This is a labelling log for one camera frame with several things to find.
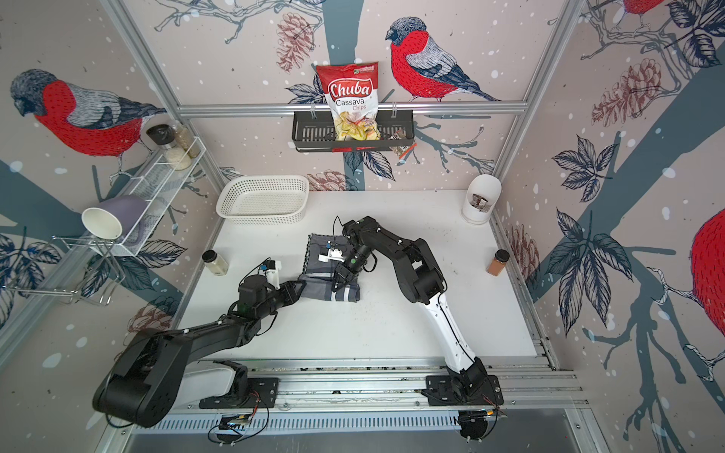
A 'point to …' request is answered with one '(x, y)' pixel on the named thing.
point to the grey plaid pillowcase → (318, 276)
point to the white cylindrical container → (480, 198)
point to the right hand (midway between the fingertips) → (337, 287)
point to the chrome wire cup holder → (83, 268)
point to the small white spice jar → (215, 262)
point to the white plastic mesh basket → (263, 199)
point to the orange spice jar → (497, 265)
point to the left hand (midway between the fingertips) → (307, 278)
